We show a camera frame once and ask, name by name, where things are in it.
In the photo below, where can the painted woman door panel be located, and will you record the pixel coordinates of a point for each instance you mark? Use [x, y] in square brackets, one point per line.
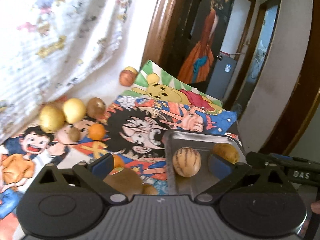
[207, 35]

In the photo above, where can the small brown kiwi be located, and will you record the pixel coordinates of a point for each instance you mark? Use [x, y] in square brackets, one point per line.
[74, 134]

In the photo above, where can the large brown kiwi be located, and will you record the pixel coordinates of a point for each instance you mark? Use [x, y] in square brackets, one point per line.
[125, 181]

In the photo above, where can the small orange tangerine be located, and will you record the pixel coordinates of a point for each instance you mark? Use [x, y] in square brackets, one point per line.
[96, 132]

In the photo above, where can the yellow-brown pear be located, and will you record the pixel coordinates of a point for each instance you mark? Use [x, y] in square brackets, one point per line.
[227, 152]

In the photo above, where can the brown wooden door frame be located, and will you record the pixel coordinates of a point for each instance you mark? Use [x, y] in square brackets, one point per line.
[161, 35]

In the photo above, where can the Winnie the Pooh poster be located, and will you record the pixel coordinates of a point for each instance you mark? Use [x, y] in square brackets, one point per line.
[153, 82]

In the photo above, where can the yellow round citrus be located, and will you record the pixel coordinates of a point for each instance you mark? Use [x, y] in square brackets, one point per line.
[74, 110]

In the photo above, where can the striped pepino melon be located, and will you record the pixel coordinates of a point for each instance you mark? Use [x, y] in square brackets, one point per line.
[186, 162]

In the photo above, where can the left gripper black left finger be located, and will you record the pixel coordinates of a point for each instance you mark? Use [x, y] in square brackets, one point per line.
[69, 202]

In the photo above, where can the Luffy anime poster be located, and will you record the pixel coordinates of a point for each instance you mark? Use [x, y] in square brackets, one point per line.
[135, 128]

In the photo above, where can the boys cartoon poster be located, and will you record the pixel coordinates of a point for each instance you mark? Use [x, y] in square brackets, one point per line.
[23, 156]

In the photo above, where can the grey metal tray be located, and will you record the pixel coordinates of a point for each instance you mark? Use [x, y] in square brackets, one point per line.
[209, 174]

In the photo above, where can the large orange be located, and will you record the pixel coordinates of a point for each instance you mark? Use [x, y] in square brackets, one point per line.
[118, 161]

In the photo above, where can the person's right hand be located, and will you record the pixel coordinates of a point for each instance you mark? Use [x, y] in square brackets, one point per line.
[315, 207]

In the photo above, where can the white cartoon print cloth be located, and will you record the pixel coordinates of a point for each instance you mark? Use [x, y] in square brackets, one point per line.
[49, 46]

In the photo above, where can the round brown fruit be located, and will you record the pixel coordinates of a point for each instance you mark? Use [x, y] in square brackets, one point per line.
[96, 108]

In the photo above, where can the red apple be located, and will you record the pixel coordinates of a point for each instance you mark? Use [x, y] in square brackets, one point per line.
[127, 78]

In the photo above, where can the yellow-green pear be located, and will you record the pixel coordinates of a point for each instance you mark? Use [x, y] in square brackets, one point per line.
[51, 119]

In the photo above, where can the yellow fruit behind apple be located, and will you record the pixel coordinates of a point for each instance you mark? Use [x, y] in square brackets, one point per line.
[132, 70]

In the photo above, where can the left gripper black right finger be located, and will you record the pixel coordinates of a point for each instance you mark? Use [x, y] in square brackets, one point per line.
[227, 197]

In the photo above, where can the grey washing machine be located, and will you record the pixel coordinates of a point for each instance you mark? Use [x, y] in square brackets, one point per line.
[221, 76]

